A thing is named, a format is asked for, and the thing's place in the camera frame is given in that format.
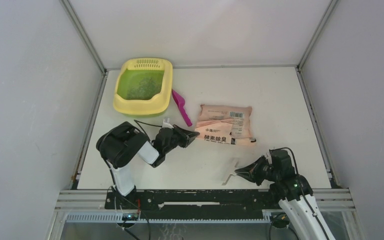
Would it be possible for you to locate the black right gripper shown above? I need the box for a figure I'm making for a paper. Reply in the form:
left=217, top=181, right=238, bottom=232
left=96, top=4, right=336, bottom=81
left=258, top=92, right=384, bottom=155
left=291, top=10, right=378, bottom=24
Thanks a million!
left=235, top=155, right=281, bottom=186

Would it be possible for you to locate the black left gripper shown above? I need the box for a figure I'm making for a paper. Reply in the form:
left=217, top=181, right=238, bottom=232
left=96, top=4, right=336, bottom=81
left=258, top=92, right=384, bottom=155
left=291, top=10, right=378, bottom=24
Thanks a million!
left=163, top=124, right=200, bottom=154

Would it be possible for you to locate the magenta plastic scoop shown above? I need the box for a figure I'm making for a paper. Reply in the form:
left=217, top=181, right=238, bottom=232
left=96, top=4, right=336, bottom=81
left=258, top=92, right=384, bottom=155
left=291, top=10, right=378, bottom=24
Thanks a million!
left=171, top=89, right=193, bottom=127

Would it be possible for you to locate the peach cat litter bag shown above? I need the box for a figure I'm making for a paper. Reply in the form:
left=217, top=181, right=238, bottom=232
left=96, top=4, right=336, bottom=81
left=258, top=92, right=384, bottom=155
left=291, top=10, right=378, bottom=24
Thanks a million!
left=195, top=104, right=257, bottom=146

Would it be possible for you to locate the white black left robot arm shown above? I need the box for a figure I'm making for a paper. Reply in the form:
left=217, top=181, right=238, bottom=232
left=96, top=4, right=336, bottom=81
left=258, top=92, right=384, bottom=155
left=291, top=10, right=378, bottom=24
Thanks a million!
left=96, top=121, right=200, bottom=209

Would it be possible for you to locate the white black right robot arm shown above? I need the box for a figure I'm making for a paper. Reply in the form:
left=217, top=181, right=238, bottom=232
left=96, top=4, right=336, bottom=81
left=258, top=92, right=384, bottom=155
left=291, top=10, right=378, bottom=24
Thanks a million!
left=234, top=150, right=335, bottom=240

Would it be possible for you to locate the yellow green litter box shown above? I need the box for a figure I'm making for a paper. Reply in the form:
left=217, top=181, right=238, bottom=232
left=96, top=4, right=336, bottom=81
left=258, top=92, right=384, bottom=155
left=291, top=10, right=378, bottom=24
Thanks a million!
left=113, top=57, right=173, bottom=117

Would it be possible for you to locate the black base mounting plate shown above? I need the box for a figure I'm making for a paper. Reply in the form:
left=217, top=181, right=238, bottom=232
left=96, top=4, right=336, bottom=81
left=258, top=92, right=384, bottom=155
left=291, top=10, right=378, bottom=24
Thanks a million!
left=104, top=188, right=303, bottom=221

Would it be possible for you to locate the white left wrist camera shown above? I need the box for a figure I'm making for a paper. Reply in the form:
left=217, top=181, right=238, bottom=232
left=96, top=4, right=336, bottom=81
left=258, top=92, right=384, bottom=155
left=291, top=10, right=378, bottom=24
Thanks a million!
left=161, top=117, right=173, bottom=129

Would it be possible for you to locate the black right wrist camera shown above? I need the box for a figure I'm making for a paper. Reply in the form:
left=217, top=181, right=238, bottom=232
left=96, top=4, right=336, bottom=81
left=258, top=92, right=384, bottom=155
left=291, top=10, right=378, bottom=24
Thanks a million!
left=269, top=149, right=293, bottom=170

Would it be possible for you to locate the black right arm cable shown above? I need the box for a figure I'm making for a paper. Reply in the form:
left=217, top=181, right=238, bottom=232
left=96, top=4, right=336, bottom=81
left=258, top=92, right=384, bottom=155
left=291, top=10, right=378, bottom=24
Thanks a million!
left=266, top=147, right=332, bottom=240

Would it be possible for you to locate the aluminium frame rail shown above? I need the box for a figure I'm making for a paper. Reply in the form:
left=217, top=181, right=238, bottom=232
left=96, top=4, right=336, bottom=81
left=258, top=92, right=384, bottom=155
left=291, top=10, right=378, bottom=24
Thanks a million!
left=55, top=188, right=356, bottom=212

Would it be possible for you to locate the white slotted cable duct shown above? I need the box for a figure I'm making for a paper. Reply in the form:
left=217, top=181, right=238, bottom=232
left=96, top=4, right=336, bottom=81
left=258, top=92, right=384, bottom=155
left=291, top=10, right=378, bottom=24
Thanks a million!
left=65, top=211, right=273, bottom=224

